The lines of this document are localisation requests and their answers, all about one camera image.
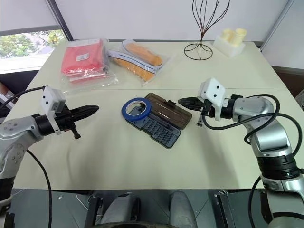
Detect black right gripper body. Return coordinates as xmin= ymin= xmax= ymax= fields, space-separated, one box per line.
xmin=196 ymin=97 xmax=216 ymax=127

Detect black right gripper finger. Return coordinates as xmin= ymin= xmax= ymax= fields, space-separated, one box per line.
xmin=177 ymin=96 xmax=199 ymax=105
xmin=180 ymin=102 xmax=202 ymax=112

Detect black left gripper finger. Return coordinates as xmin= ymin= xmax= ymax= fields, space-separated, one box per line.
xmin=74 ymin=110 xmax=99 ymax=120
xmin=75 ymin=104 xmax=100 ymax=113

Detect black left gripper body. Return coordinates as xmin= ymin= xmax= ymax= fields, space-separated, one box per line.
xmin=56 ymin=105 xmax=82 ymax=140

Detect dark screwdriver bit case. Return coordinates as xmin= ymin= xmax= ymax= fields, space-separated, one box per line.
xmin=125 ymin=92 xmax=193 ymax=150

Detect blue tape roll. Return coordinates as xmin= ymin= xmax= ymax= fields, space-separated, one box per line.
xmin=121 ymin=96 xmax=153 ymax=122

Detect bagged red garment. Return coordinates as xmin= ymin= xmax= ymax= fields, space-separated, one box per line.
xmin=56 ymin=37 xmax=119 ymax=96

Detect bagged orange insoles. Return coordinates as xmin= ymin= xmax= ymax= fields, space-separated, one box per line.
xmin=106 ymin=38 xmax=177 ymax=87

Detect white block holder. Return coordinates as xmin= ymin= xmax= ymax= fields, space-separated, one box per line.
xmin=212 ymin=33 xmax=249 ymax=58

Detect cream plastic cylinder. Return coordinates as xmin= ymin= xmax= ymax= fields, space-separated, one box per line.
xmin=234 ymin=28 xmax=248 ymax=46
xmin=221 ymin=28 xmax=238 ymax=43

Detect person in striped clothing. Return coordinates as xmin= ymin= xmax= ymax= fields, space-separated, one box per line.
xmin=294 ymin=87 xmax=304 ymax=110

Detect grey rounded robot leg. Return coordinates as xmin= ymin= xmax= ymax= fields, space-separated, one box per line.
xmin=169 ymin=190 xmax=198 ymax=228
xmin=101 ymin=192 xmax=141 ymax=228

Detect white roller blind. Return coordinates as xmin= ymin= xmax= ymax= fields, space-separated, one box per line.
xmin=0 ymin=0 xmax=60 ymax=32

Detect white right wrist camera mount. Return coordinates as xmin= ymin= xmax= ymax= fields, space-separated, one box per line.
xmin=197 ymin=77 xmax=227 ymax=122

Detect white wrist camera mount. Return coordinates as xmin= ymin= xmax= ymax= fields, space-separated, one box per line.
xmin=197 ymin=77 xmax=227 ymax=122
xmin=39 ymin=85 xmax=66 ymax=136

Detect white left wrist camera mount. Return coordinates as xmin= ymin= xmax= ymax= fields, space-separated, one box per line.
xmin=39 ymin=85 xmax=66 ymax=136

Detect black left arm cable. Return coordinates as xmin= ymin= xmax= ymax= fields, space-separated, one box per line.
xmin=0 ymin=86 xmax=53 ymax=228

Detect dark wire stand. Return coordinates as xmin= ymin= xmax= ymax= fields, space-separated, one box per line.
xmin=183 ymin=0 xmax=231 ymax=61

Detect black window frame post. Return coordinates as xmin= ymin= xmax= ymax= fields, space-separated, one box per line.
xmin=44 ymin=0 xmax=75 ymax=42

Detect black metal bracket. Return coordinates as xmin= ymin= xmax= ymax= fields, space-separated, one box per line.
xmin=85 ymin=194 xmax=105 ymax=228
xmin=213 ymin=189 xmax=238 ymax=228

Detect grey aluminium partition frame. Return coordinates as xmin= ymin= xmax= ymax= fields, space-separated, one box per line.
xmin=259 ymin=0 xmax=304 ymax=53

